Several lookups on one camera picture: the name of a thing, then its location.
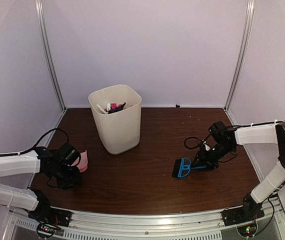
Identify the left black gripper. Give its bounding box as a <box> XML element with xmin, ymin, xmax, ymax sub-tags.
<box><xmin>53</xmin><ymin>163</ymin><xmax>83</xmax><ymax>190</ymax></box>

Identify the white paper scrap front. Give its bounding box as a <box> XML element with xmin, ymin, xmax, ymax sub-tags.
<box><xmin>96</xmin><ymin>102</ymin><xmax>112</xmax><ymax>114</ymax></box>

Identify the aluminium front rail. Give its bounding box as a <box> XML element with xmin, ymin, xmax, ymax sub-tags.
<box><xmin>7</xmin><ymin>192</ymin><xmax>285</xmax><ymax>240</ymax></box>

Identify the black paper scrap front-left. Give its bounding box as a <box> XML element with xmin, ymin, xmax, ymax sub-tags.
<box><xmin>107</xmin><ymin>101</ymin><xmax>127</xmax><ymax>115</ymax></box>

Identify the cream plastic waste bin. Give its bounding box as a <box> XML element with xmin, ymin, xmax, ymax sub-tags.
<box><xmin>88</xmin><ymin>84</ymin><xmax>142</xmax><ymax>155</ymax></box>

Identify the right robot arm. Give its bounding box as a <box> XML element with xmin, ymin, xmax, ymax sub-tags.
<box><xmin>189</xmin><ymin>120</ymin><xmax>285</xmax><ymax>221</ymax></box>

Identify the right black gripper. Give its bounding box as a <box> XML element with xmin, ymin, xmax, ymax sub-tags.
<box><xmin>190</xmin><ymin>141</ymin><xmax>235</xmax><ymax>172</ymax></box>

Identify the frame post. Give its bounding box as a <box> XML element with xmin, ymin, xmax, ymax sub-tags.
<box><xmin>34</xmin><ymin>0</ymin><xmax>67</xmax><ymax>112</ymax></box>
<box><xmin>224</xmin><ymin>0</ymin><xmax>255</xmax><ymax>112</ymax></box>

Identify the left frame post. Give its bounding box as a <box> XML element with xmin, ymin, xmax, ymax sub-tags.
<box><xmin>34</xmin><ymin>0</ymin><xmax>67</xmax><ymax>112</ymax></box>

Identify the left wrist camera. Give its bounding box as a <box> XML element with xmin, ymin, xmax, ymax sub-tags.
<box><xmin>57</xmin><ymin>142</ymin><xmax>80</xmax><ymax>166</ymax></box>

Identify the right frame post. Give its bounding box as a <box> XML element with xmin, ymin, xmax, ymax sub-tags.
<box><xmin>224</xmin><ymin>0</ymin><xmax>255</xmax><ymax>112</ymax></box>

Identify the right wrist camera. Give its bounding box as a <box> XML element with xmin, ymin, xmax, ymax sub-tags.
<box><xmin>200</xmin><ymin>141</ymin><xmax>212</xmax><ymax>151</ymax></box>

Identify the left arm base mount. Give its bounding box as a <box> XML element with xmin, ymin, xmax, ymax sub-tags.
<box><xmin>27</xmin><ymin>188</ymin><xmax>72</xmax><ymax>227</ymax></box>

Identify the pink plastic dustpan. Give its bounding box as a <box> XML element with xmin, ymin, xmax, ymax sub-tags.
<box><xmin>72</xmin><ymin>150</ymin><xmax>88</xmax><ymax>173</ymax></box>

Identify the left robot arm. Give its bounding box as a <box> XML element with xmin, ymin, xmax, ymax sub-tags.
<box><xmin>0</xmin><ymin>142</ymin><xmax>82</xmax><ymax>222</ymax></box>

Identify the blue hand brush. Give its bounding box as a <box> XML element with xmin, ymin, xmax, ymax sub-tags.
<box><xmin>171</xmin><ymin>158</ymin><xmax>192</xmax><ymax>179</ymax></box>

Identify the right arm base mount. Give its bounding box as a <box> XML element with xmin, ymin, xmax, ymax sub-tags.
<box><xmin>221</xmin><ymin>195</ymin><xmax>265</xmax><ymax>227</ymax></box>

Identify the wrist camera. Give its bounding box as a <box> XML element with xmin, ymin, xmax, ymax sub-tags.
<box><xmin>200</xmin><ymin>141</ymin><xmax>212</xmax><ymax>151</ymax></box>
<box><xmin>57</xmin><ymin>142</ymin><xmax>80</xmax><ymax>166</ymax></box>

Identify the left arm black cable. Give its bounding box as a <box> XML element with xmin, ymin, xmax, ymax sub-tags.
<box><xmin>0</xmin><ymin>128</ymin><xmax>70</xmax><ymax>158</ymax></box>

